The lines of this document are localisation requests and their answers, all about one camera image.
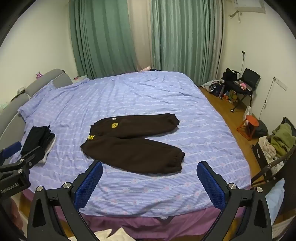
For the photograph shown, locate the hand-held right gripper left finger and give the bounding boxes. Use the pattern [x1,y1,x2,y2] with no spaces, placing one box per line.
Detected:
[26,160,103,241]

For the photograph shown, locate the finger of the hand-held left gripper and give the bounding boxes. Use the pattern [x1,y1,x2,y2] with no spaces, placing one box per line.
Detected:
[14,146,52,173]
[0,141,22,166]

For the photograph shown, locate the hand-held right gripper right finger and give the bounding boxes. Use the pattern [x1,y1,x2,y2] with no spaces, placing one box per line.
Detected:
[196,160,274,241]

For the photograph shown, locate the brown pants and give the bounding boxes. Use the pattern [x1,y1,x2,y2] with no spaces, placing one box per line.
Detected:
[80,113,185,175]

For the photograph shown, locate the white folded garment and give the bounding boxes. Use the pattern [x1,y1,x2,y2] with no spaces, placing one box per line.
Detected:
[37,137,57,164]

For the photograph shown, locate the stack of dark folded clothes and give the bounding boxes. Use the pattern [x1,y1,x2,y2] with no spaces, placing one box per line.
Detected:
[20,125,56,158]

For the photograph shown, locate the light blue cloth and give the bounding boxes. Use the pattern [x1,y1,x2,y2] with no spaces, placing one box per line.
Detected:
[265,178,285,224]

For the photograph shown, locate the white floral cloth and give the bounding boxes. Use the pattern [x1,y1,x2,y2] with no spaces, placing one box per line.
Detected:
[258,136,285,173]

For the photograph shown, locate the grey padded headboard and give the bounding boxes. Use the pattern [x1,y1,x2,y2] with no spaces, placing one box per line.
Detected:
[0,68,73,149]

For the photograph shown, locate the dark grey bag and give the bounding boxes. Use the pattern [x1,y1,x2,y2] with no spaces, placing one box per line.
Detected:
[254,120,269,138]

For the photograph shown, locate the orange stool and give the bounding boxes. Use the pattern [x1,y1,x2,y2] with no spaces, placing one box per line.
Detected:
[236,115,259,140]

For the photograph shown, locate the olive green cloth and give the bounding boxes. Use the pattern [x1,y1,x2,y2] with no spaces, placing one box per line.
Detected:
[270,123,296,157]

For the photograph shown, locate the pile of colourful toys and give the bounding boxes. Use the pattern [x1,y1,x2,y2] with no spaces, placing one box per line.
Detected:
[221,89,238,103]

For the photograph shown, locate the patterned tote bag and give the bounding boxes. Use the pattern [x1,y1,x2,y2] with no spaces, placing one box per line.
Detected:
[201,79,225,97]

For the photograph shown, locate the purple floral bed sheet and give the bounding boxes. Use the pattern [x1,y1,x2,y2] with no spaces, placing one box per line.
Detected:
[9,70,251,217]

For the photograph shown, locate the black bag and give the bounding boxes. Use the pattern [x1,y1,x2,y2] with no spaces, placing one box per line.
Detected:
[222,68,241,81]

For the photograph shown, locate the black folding chair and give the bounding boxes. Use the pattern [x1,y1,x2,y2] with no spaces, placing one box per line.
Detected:
[223,68,261,113]

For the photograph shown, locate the green curtain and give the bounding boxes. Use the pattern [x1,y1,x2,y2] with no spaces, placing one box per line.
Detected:
[69,0,139,79]
[150,0,225,87]

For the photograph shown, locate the white air conditioner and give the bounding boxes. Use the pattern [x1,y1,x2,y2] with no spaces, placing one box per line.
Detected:
[229,0,266,18]

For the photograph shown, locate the thin black cable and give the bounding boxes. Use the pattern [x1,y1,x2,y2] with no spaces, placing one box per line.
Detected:
[259,79,277,121]

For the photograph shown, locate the white wall power strip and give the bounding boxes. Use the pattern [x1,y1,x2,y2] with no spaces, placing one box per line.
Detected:
[272,77,289,89]

